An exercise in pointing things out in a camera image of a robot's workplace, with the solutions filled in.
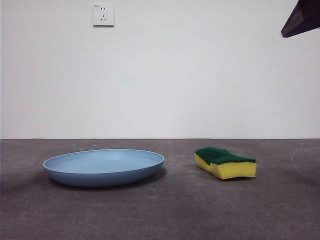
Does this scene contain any yellow sponge with green pad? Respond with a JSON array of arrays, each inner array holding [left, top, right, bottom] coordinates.
[[194, 146, 258, 181]]

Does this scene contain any blue round plate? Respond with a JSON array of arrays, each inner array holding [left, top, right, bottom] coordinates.
[[42, 148, 166, 188]]

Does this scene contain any white wall socket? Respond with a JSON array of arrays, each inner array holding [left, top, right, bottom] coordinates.
[[92, 3, 115, 28]]

